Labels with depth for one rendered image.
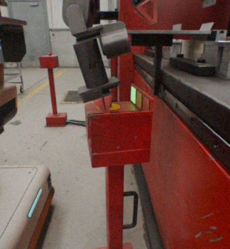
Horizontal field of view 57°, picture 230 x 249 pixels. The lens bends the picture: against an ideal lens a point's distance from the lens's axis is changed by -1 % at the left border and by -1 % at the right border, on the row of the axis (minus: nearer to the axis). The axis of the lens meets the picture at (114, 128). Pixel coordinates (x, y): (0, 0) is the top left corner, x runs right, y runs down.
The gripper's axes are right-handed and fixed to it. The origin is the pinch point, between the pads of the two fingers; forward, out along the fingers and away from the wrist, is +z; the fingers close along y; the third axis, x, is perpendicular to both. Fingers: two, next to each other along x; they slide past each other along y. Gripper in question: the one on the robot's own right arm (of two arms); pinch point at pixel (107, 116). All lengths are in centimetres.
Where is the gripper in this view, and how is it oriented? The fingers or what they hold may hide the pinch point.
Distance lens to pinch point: 56.7
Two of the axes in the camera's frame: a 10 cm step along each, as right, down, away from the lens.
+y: 9.5, -3.2, 0.7
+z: 2.6, 8.7, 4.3
